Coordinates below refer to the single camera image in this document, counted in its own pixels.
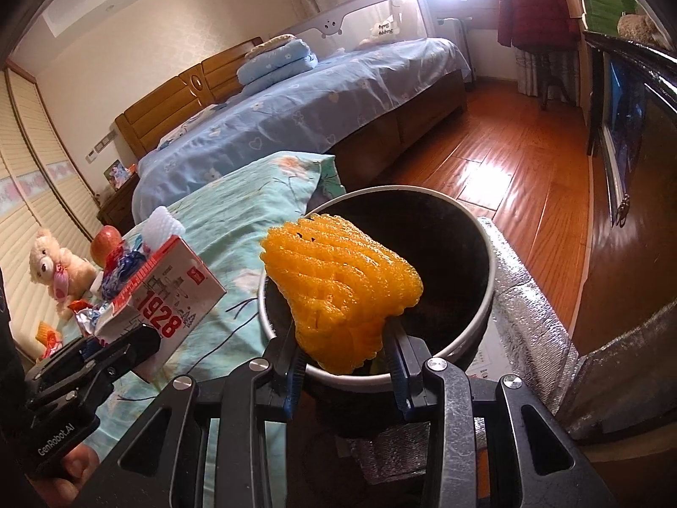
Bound yellow foam fruit net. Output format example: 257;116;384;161
261;215;424;375

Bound red white milk carton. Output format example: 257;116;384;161
95;235;226;382

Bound dark blue plastic wrapper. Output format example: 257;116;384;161
100;250;147;301

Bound orange red snack wrapper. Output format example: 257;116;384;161
36;321;63;360

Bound blue white wrapper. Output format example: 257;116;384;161
74;305;113;336

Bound white trash bin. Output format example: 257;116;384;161
257;183;498;394

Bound person's left hand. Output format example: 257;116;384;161
30;444;100;507

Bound cream teddy bear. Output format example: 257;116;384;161
29;228;99;320

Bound red snack bag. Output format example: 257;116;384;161
103;241;129;276

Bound teal floral bedsheet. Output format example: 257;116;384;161
52;150;348;508

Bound red yellow apple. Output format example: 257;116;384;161
90;225;121;267

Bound white foam fruit net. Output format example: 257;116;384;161
141;207;186;254

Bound wooden nightstand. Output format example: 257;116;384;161
98;173;139;235

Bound silver foil insulation mat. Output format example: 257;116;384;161
337;215;677;483

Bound framed photo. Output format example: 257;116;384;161
103;160;131;191

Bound blue bed cover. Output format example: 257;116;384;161
131;38;471;223

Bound wooden headboard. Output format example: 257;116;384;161
115;37;261;158

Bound folded blue quilt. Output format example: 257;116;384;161
237;33;318;97

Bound white radiator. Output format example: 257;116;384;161
437;17;475;87

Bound black television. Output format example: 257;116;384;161
583;31;676;227

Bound dark red hanging coat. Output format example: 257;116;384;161
498;0;578;50

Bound brown plush toy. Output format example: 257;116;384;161
617;14;670;50

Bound white bed guard rail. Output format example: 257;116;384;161
280;0;432;60

